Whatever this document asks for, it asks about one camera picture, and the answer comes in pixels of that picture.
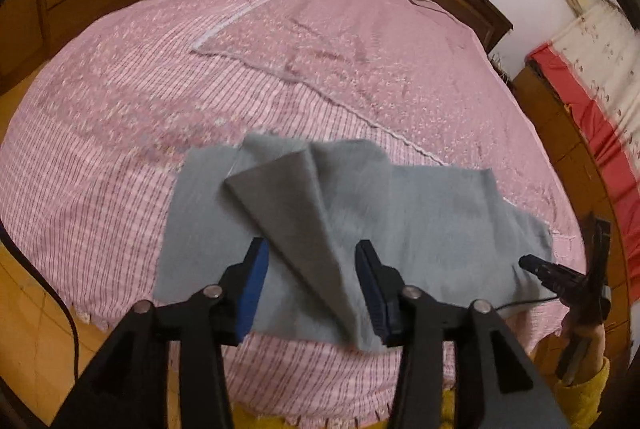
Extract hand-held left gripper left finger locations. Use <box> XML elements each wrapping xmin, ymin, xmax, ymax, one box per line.
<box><xmin>50</xmin><ymin>236</ymin><xmax>271</xmax><ymax>429</ymax></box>

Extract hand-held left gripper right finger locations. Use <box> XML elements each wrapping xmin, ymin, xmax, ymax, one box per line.
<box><xmin>354</xmin><ymin>239</ymin><xmax>571</xmax><ymax>429</ymax></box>

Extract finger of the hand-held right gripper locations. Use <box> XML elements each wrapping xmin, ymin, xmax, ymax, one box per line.
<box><xmin>518</xmin><ymin>255</ymin><xmax>577</xmax><ymax>296</ymax></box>

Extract grey pants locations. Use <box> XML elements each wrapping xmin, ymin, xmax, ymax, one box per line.
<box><xmin>152</xmin><ymin>134</ymin><xmax>555</xmax><ymax>355</ymax></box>

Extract person's right forearm yellow sleeve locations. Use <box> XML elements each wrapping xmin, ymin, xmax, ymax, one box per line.
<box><xmin>550</xmin><ymin>356</ymin><xmax>612</xmax><ymax>429</ymax></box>

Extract person's right hand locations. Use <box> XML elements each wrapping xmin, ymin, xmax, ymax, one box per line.
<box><xmin>559</xmin><ymin>311</ymin><xmax>607</xmax><ymax>382</ymax></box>

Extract low wooden cabinet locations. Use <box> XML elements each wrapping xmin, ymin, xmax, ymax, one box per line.
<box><xmin>510</xmin><ymin>64</ymin><xmax>632</xmax><ymax>290</ymax></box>

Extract red and cream curtain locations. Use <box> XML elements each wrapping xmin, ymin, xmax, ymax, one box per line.
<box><xmin>525</xmin><ymin>1</ymin><xmax>640</xmax><ymax>260</ymax></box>

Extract pink floral checked bedspread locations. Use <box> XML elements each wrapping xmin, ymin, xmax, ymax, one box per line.
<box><xmin>0</xmin><ymin>0</ymin><xmax>587</xmax><ymax>426</ymax></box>

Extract thick black cable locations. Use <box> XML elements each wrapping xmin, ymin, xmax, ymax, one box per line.
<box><xmin>0</xmin><ymin>219</ymin><xmax>79</xmax><ymax>381</ymax></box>

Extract thin metal wires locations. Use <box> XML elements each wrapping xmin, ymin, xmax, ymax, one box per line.
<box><xmin>490</xmin><ymin>53</ymin><xmax>512</xmax><ymax>80</ymax></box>

